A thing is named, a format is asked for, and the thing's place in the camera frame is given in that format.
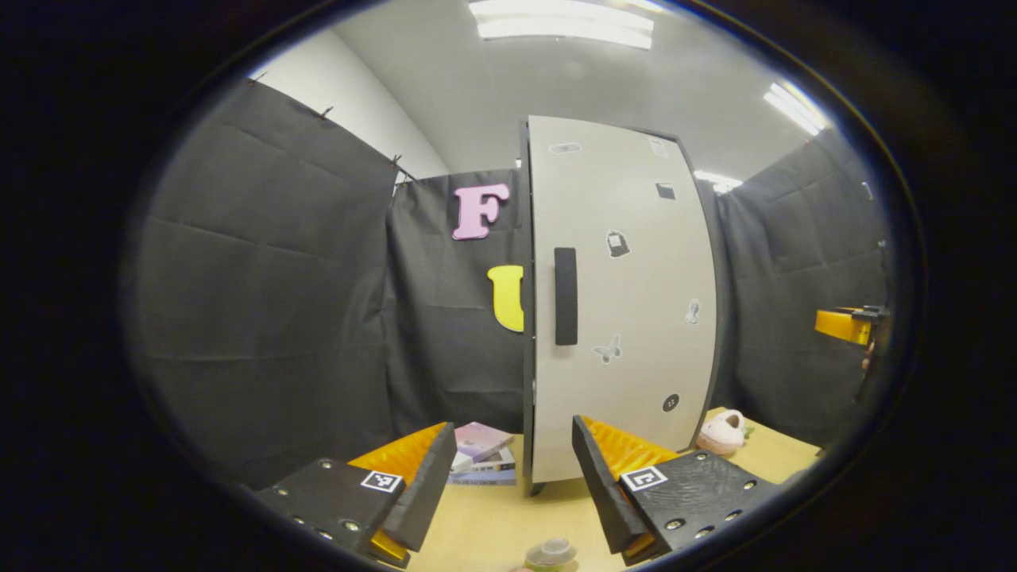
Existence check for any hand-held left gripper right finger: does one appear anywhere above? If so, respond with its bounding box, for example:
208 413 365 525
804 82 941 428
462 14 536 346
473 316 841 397
572 415 783 566

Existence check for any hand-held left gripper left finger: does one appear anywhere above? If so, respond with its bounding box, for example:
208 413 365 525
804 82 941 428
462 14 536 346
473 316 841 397
256 422 459 569

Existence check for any green label plastic bottle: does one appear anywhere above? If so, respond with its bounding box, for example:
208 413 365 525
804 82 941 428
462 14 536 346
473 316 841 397
524 538 578 572

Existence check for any dark grey cabinet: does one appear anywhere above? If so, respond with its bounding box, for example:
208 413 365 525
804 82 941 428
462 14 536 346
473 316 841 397
518 115 728 497

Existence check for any white book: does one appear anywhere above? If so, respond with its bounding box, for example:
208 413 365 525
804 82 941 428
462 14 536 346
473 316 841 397
449 449 517 475

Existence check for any pink book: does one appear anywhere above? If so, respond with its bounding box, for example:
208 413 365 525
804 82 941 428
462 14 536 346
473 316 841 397
454 421 516 462

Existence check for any pink plush toy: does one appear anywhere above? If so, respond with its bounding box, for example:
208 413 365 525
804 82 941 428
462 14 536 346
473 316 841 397
697 408 752 456

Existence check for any ceiling light strip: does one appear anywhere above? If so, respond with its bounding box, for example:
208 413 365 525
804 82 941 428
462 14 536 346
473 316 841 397
693 169 744 194

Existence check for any small ceiling light panel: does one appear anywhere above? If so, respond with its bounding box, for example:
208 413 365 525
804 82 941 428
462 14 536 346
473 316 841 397
763 81 831 136

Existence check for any black backdrop cloth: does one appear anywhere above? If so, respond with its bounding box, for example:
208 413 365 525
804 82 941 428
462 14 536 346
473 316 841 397
119 79 891 489

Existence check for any large ceiling light panel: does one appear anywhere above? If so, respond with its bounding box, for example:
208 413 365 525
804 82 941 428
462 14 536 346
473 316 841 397
467 0 656 50

